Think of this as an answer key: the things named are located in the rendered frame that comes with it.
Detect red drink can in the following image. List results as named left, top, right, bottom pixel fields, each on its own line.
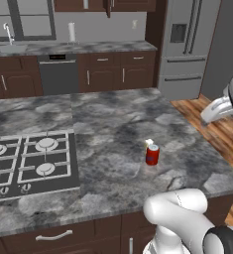
left=145, top=144, right=161, bottom=167

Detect brown island drawer front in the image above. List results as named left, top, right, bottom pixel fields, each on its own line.
left=0, top=219, right=96, bottom=254

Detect dark gas hob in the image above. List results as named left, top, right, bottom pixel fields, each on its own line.
left=0, top=129, right=81, bottom=203

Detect small white boxed drink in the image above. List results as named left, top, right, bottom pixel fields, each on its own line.
left=144, top=138, right=155, bottom=150

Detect grey dishwasher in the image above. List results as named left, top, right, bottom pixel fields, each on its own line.
left=37, top=53, right=80, bottom=96

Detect silver cupboard door handle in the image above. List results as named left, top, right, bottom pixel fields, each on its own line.
left=128, top=236, right=135, bottom=254

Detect brown base cupboards beside fridge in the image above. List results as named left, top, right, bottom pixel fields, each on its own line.
left=76, top=50, right=158, bottom=94

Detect silver fridge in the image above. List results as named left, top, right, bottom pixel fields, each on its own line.
left=157, top=0, right=222, bottom=101

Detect brown island cupboard door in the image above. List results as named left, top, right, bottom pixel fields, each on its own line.
left=120, top=211, right=157, bottom=254

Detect grey sink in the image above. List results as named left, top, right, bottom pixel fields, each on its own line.
left=0, top=44, right=29, bottom=56

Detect silver tap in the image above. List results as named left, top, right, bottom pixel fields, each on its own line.
left=2, top=22, right=16, bottom=46

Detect grey framed window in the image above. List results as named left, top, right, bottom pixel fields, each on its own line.
left=0, top=0, right=58, bottom=43

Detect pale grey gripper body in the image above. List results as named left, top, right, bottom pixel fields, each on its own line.
left=199, top=95, right=233, bottom=125

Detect white paper towel roll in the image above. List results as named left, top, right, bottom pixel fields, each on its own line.
left=66, top=21, right=77, bottom=45

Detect silver drawer handle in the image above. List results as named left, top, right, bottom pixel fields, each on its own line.
left=35, top=229, right=74, bottom=242

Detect brown wall cabinets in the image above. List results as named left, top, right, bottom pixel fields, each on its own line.
left=54, top=0, right=158, bottom=14

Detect brown base cupboards under sink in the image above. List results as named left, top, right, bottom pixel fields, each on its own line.
left=0, top=55, right=44, bottom=101

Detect open brown cabinet door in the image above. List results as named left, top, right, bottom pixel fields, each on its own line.
left=102, top=0, right=113, bottom=19

